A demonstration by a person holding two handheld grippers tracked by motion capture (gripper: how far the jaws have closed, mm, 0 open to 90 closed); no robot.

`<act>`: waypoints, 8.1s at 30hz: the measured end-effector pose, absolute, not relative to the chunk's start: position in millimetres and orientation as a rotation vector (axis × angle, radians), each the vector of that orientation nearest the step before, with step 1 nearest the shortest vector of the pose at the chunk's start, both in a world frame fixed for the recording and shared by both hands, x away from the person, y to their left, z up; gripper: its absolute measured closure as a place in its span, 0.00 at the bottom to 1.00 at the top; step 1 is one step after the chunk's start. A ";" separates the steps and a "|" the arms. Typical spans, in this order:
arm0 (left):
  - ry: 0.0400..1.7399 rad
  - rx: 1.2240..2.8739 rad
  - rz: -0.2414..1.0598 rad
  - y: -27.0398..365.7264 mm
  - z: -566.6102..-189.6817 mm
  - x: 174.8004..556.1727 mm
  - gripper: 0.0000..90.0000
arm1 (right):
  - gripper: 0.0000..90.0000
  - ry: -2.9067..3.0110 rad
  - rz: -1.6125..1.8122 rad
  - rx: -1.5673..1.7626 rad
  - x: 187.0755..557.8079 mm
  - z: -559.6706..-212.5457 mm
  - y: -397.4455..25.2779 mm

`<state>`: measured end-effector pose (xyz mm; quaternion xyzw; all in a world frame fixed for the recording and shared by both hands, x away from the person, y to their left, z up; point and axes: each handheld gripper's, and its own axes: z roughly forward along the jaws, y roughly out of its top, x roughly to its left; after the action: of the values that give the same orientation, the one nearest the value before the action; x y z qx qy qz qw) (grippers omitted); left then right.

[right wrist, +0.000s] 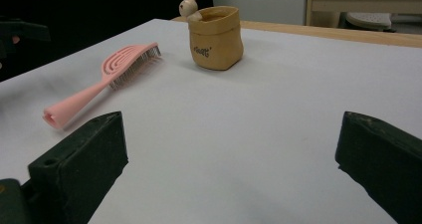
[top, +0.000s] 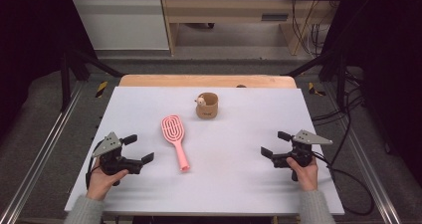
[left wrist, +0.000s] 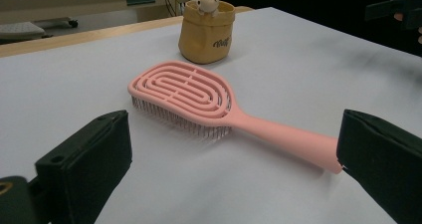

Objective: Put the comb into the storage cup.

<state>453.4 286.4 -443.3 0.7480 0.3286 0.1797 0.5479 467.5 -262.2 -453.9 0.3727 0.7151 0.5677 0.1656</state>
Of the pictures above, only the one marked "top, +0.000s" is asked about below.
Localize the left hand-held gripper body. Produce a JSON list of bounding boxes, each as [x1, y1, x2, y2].
[[92, 131, 144, 187]]

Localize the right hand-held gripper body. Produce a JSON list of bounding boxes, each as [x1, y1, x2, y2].
[[272, 128, 333, 182]]

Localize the pink hairbrush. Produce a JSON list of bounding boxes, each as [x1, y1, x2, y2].
[[160, 114, 191, 172]]

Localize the person's left hand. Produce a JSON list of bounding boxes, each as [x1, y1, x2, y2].
[[87, 157, 129, 202]]

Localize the person's right hand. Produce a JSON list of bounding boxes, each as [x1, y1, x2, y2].
[[286, 155, 319, 192]]

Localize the brown cup with figurine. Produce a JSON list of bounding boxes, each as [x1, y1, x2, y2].
[[194, 92, 220, 120]]

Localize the black metal stand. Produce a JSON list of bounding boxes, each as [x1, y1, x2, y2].
[[285, 49, 347, 111], [59, 48, 125, 112]]

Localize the wooden table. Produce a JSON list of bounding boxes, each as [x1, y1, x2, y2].
[[118, 74, 298, 89]]

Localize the white cabinet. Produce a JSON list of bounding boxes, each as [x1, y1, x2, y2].
[[65, 0, 170, 51]]

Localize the black curtain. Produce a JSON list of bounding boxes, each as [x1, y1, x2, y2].
[[0, 0, 98, 135], [322, 0, 422, 175]]

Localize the light wooden desk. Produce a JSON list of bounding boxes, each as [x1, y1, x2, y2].
[[158, 0, 346, 57]]

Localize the left hand-held gripper cable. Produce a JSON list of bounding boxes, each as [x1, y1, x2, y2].
[[85, 147, 102, 190]]

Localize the hand-held gripper cable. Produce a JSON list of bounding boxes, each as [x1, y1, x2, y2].
[[85, 147, 102, 190], [312, 150, 375, 217]]

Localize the right hand-held gripper cable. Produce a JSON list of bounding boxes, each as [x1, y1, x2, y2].
[[312, 150, 375, 217]]

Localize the black floor cables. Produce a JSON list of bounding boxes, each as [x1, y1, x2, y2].
[[312, 69, 366, 167]]

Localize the aluminium rail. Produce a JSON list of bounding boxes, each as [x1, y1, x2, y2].
[[344, 127, 402, 224], [0, 83, 84, 224]]

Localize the bundle of hanging cables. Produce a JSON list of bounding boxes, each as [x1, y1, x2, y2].
[[290, 0, 327, 58]]

